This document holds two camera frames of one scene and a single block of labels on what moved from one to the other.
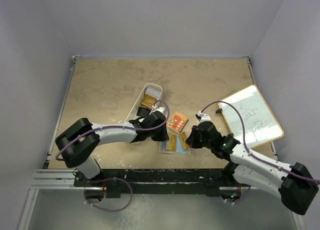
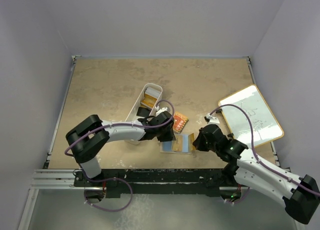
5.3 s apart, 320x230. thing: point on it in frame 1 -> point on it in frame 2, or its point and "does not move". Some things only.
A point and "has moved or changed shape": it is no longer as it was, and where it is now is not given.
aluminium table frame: (64, 179) does not move
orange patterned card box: (177, 122) does not move
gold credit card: (171, 144) has moved or changed shape
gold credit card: (183, 138) has moved or changed shape
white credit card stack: (152, 92) does not move
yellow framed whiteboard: (261, 126) does not move
